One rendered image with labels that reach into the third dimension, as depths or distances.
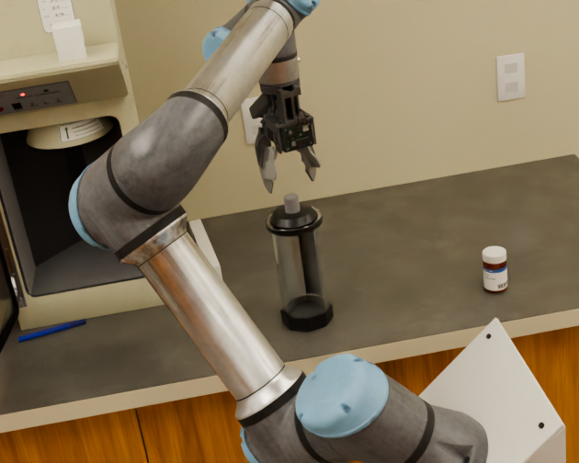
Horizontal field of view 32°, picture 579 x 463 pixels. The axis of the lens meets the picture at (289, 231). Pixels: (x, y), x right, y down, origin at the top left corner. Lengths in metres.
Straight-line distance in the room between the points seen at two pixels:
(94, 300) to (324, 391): 0.92
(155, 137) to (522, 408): 0.60
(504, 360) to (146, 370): 0.75
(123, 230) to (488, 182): 1.33
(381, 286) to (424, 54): 0.65
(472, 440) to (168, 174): 0.54
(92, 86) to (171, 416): 0.64
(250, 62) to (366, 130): 1.10
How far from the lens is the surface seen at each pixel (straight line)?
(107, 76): 1.89
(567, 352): 2.10
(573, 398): 2.17
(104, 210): 1.39
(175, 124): 1.33
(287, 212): 1.92
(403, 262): 2.20
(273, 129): 1.80
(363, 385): 1.32
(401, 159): 2.58
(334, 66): 2.47
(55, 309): 2.19
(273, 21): 1.54
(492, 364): 1.51
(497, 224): 2.34
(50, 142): 2.06
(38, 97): 1.94
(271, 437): 1.44
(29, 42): 1.98
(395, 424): 1.35
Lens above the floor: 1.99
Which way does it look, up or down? 26 degrees down
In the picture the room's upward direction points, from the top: 8 degrees counter-clockwise
